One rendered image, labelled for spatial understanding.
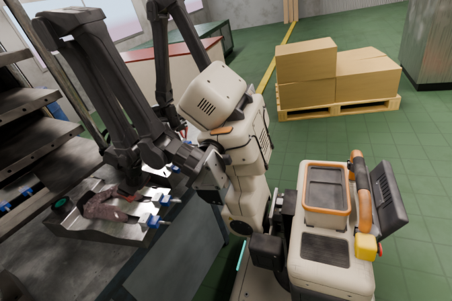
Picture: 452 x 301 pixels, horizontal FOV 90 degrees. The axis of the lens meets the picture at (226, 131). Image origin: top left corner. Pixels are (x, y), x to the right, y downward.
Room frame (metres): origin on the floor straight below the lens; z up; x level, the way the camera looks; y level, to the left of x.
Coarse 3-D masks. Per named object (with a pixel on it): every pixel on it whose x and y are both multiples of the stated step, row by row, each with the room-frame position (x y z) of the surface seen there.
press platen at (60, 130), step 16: (16, 128) 1.66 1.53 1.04; (32, 128) 1.57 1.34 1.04; (48, 128) 1.49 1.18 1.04; (64, 128) 1.42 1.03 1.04; (80, 128) 1.40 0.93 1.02; (0, 144) 1.42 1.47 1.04; (16, 144) 1.35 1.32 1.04; (32, 144) 1.29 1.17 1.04; (48, 144) 1.24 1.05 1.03; (0, 160) 1.19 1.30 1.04; (16, 160) 1.13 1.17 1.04; (32, 160) 1.16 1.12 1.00; (0, 176) 1.04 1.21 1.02
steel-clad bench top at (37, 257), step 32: (192, 128) 1.41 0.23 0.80; (32, 224) 0.86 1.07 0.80; (0, 256) 0.71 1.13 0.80; (32, 256) 0.66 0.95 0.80; (64, 256) 0.62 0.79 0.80; (96, 256) 0.58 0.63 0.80; (128, 256) 0.55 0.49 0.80; (32, 288) 0.52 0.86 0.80; (64, 288) 0.48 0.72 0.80; (96, 288) 0.45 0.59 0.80
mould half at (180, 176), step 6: (144, 168) 0.97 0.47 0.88; (150, 168) 0.96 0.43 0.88; (150, 174) 0.93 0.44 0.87; (156, 174) 0.89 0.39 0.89; (162, 174) 0.88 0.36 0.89; (168, 174) 0.87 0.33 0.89; (174, 174) 0.88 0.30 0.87; (180, 174) 0.91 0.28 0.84; (150, 180) 0.95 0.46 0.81; (156, 180) 0.91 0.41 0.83; (162, 180) 0.88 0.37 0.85; (168, 180) 0.85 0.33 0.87; (174, 180) 0.87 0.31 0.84; (180, 180) 0.90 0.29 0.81; (168, 186) 0.86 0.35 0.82; (174, 186) 0.86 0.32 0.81
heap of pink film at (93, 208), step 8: (104, 192) 0.84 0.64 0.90; (112, 192) 0.81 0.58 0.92; (136, 192) 0.80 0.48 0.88; (88, 200) 0.82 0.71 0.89; (96, 200) 0.81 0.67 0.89; (104, 200) 0.80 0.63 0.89; (88, 208) 0.76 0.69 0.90; (96, 208) 0.74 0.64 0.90; (104, 208) 0.71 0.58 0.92; (112, 208) 0.71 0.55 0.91; (88, 216) 0.72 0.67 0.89; (96, 216) 0.69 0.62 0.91; (104, 216) 0.68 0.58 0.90; (112, 216) 0.68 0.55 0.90; (120, 216) 0.68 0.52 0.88
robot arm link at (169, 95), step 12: (156, 12) 0.99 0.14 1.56; (168, 12) 1.07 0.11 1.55; (156, 24) 1.01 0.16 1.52; (156, 36) 1.02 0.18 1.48; (156, 48) 1.02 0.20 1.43; (168, 48) 1.05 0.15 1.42; (156, 60) 1.03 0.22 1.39; (168, 60) 1.04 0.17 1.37; (156, 72) 1.03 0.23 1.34; (168, 72) 1.03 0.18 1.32; (156, 84) 1.02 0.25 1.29; (168, 84) 1.03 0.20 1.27; (156, 96) 1.02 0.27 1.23; (168, 96) 1.02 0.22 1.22
